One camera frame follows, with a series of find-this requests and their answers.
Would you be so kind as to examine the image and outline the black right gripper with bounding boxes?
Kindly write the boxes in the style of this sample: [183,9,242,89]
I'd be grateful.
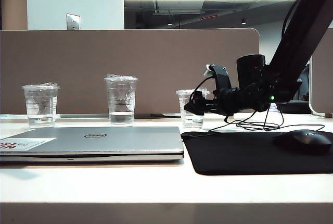
[183,83,268,117]

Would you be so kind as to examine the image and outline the short clear plastic lidded cup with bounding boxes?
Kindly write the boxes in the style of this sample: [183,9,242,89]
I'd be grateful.
[175,88,210,129]

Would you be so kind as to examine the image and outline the tall clear plastic lidded cup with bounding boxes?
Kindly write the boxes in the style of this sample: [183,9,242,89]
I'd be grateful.
[104,73,138,126]

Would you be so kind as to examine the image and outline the silver Dell laptop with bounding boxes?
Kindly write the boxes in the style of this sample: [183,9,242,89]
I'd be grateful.
[0,126,185,164]

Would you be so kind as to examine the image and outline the clear plastic cup, side label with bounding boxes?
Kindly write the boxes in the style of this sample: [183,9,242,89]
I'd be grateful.
[21,82,61,129]

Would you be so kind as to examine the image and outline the flat grey desk plate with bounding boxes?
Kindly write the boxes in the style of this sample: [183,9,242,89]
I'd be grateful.
[150,113,182,118]

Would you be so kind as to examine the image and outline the black mouse pad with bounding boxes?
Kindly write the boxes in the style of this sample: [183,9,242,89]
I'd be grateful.
[181,131,333,176]

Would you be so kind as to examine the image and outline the wide brown desk divider panel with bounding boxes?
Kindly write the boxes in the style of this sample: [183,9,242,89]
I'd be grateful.
[0,27,261,118]

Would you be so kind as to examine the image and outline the black fabric pouch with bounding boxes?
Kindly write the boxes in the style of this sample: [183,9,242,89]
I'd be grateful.
[275,100,312,114]

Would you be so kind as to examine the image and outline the grey jacket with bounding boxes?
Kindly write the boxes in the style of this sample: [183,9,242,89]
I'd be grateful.
[293,65,310,101]

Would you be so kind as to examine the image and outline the black computer mouse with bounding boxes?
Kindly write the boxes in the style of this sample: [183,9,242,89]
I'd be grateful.
[273,129,332,154]

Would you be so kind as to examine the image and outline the narrow brown desk divider panel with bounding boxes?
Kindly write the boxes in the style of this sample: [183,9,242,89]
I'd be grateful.
[309,49,333,117]

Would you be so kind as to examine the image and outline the white and red sticker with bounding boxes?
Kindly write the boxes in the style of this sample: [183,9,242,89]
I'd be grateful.
[0,137,57,152]

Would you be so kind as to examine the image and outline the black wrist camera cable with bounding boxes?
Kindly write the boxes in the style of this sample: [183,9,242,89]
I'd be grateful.
[189,76,217,105]

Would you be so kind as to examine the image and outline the silver wrist camera, black mount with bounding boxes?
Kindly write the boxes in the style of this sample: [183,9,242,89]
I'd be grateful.
[204,64,232,91]

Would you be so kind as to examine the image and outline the thin black mouse cable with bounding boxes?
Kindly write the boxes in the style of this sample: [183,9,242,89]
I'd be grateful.
[208,109,326,133]

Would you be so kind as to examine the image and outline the metal wall switch plate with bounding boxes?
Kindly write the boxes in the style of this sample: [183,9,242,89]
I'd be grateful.
[66,13,81,30]

